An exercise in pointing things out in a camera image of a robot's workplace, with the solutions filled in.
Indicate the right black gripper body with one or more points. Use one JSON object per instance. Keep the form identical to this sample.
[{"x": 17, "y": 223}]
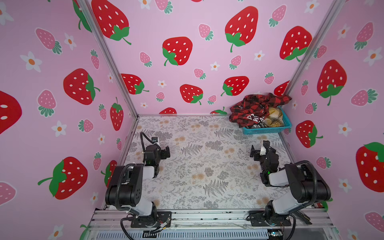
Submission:
[{"x": 257, "y": 152}]

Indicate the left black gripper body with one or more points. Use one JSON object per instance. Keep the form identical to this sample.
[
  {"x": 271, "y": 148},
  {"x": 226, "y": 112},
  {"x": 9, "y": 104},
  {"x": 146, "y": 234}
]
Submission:
[{"x": 163, "y": 151}]

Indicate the red black plaid shirt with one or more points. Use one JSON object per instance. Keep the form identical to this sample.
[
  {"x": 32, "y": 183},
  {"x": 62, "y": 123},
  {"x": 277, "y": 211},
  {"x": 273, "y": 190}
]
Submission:
[{"x": 254, "y": 108}]

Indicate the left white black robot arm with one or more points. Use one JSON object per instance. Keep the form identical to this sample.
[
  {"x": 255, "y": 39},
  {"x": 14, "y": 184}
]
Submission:
[{"x": 125, "y": 183}]

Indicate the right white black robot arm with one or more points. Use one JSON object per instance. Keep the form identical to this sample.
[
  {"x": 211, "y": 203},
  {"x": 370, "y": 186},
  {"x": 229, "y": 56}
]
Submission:
[{"x": 306, "y": 185}]

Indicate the teal plastic basket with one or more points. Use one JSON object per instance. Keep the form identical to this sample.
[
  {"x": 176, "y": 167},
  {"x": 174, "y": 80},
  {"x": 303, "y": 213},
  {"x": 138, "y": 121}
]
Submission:
[{"x": 257, "y": 127}]

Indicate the yellow plaid shirt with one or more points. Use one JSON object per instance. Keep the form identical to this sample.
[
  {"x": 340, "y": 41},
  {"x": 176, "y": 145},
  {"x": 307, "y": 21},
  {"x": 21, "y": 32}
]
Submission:
[{"x": 274, "y": 119}]

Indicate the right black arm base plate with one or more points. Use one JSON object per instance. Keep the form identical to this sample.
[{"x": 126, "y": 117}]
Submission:
[{"x": 260, "y": 219}]

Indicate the black flat bracket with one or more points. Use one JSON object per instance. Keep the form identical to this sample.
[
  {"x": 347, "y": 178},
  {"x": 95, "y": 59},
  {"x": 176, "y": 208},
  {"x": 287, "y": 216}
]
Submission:
[{"x": 303, "y": 217}]

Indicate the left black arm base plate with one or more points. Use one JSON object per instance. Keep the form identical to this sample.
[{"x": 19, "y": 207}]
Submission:
[{"x": 162, "y": 218}]

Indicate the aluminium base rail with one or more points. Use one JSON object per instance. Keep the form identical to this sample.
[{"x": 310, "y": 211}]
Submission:
[{"x": 226, "y": 219}]

